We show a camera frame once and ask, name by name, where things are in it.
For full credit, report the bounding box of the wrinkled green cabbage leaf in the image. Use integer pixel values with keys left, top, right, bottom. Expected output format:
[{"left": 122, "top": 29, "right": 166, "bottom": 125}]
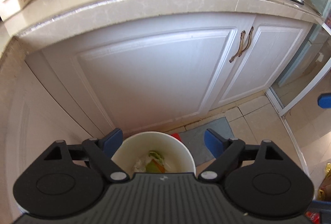
[{"left": 145, "top": 151, "right": 165, "bottom": 174}]

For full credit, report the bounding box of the white trash bucket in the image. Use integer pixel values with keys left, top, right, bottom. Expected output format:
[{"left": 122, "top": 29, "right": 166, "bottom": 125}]
[{"left": 112, "top": 132, "right": 196, "bottom": 176}]

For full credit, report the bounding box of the grey floor mat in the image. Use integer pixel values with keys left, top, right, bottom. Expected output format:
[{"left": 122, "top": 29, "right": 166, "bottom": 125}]
[{"left": 179, "top": 117, "right": 234, "bottom": 166}]

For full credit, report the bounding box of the orange peel scrap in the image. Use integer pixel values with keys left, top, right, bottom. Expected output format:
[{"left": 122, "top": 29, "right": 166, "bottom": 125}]
[{"left": 151, "top": 160, "right": 166, "bottom": 173}]

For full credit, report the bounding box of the white cabinet door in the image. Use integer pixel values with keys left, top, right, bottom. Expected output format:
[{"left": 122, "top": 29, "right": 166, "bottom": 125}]
[{"left": 42, "top": 13, "right": 255, "bottom": 133}]

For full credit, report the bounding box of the bronze stove cabinet handle right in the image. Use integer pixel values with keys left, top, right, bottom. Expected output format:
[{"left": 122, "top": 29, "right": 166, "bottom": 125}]
[{"left": 239, "top": 26, "right": 254, "bottom": 57}]

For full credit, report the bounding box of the bronze stove cabinet handle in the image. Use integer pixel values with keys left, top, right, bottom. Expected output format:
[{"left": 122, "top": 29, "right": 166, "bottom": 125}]
[
  {"left": 239, "top": 26, "right": 254, "bottom": 57},
  {"left": 229, "top": 30, "right": 247, "bottom": 63}
]

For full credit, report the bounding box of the bronze stove cabinet handle left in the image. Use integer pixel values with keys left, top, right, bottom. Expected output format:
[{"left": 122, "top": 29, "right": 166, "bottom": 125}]
[{"left": 229, "top": 30, "right": 247, "bottom": 63}]

